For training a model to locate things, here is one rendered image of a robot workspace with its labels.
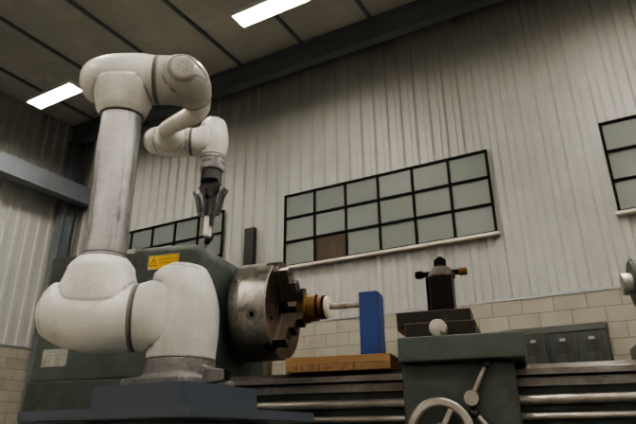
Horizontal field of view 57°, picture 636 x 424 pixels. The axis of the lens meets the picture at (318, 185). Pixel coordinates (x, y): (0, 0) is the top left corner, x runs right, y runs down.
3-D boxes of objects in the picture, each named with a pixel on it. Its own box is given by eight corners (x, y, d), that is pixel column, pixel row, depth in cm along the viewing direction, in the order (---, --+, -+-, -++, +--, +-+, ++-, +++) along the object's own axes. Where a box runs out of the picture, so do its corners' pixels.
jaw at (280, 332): (275, 323, 189) (267, 353, 180) (271, 312, 186) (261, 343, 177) (308, 321, 186) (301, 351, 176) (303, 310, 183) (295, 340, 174)
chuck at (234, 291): (220, 337, 172) (238, 247, 191) (259, 377, 194) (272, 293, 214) (230, 336, 171) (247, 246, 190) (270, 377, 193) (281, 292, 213)
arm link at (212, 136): (228, 164, 212) (192, 164, 211) (231, 127, 218) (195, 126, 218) (225, 150, 202) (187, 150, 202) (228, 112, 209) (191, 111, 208)
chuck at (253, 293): (230, 336, 171) (247, 246, 190) (270, 377, 193) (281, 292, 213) (258, 334, 168) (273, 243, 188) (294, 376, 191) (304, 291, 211)
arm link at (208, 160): (218, 150, 202) (217, 166, 199) (230, 161, 210) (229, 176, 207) (194, 154, 204) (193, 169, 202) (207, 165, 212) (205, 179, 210)
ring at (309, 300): (293, 291, 186) (321, 289, 183) (304, 297, 194) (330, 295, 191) (293, 321, 182) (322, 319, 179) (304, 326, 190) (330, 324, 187)
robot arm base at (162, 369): (199, 381, 114) (201, 352, 117) (116, 386, 124) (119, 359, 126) (251, 387, 129) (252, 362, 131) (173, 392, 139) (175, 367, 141)
